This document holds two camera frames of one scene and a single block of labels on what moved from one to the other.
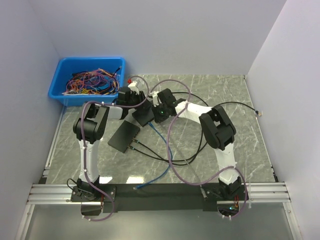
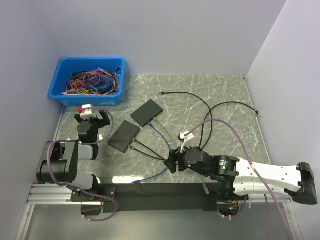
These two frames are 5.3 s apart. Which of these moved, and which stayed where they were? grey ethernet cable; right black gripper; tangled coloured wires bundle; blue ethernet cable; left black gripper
Moved: blue ethernet cable; left black gripper; right black gripper; grey ethernet cable
Stayed: tangled coloured wires bundle
